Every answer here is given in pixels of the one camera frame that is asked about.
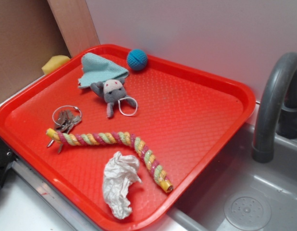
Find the gray toy sink basin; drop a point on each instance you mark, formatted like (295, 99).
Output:
(236, 193)

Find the multicolour twisted rope toy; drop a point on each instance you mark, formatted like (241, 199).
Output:
(148, 157)

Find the gray plush animal toy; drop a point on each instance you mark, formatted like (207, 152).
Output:
(112, 91)

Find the wooden board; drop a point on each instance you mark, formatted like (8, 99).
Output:
(75, 24)

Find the black object at left edge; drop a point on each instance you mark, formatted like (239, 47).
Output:
(6, 160)

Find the bunch of metal keys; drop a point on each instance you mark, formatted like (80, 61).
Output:
(66, 117)

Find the gray toy faucet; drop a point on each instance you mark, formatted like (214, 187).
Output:
(277, 113)

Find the crumpled white paper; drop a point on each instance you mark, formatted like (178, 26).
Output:
(119, 174)

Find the light blue cloth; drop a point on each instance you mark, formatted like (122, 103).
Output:
(96, 68)

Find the yellow sponge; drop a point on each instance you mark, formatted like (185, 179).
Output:
(54, 63)

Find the red plastic tray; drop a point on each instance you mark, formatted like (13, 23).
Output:
(185, 117)

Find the blue textured ball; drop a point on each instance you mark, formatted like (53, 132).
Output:
(137, 59)

